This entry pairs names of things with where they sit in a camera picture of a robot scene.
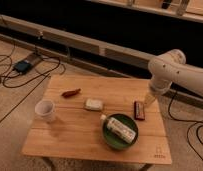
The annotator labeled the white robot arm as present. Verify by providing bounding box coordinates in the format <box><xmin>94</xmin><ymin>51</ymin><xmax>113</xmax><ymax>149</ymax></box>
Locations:
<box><xmin>144</xmin><ymin>49</ymin><xmax>203</xmax><ymax>107</ymax></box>

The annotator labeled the white sponge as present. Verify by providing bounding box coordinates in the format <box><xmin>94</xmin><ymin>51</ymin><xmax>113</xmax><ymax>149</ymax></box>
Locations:
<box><xmin>84</xmin><ymin>99</ymin><xmax>103</xmax><ymax>111</ymax></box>

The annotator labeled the white tube bottle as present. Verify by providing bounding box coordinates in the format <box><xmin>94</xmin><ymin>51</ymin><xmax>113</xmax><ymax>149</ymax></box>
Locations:
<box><xmin>100</xmin><ymin>114</ymin><xmax>137</xmax><ymax>144</ymax></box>

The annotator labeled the wooden folding table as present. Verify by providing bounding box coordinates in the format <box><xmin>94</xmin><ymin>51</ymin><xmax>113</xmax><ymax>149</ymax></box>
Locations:
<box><xmin>22</xmin><ymin>75</ymin><xmax>172</xmax><ymax>164</ymax></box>

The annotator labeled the green plate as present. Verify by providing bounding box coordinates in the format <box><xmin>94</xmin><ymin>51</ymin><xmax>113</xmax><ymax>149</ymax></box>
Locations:
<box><xmin>101</xmin><ymin>113</ymin><xmax>138</xmax><ymax>150</ymax></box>

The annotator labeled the white paper cup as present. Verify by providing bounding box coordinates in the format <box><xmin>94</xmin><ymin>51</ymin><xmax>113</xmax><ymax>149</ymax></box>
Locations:
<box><xmin>35</xmin><ymin>100</ymin><xmax>55</xmax><ymax>123</ymax></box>

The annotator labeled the blue power adapter box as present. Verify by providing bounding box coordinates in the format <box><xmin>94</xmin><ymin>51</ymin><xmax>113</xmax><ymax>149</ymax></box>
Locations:
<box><xmin>13</xmin><ymin>60</ymin><xmax>31</xmax><ymax>74</ymax></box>

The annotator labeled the black floor cable right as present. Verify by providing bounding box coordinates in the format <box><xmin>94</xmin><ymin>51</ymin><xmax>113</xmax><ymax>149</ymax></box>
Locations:
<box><xmin>167</xmin><ymin>89</ymin><xmax>203</xmax><ymax>167</ymax></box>

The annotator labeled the black floor cable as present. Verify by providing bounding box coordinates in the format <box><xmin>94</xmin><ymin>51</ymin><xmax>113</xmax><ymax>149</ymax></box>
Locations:
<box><xmin>0</xmin><ymin>43</ymin><xmax>67</xmax><ymax>128</ymax></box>
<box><xmin>167</xmin><ymin>89</ymin><xmax>203</xmax><ymax>167</ymax></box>

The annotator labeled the black floor cable left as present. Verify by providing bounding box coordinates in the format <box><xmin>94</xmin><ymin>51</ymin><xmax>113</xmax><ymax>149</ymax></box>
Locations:
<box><xmin>0</xmin><ymin>43</ymin><xmax>67</xmax><ymax>128</ymax></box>

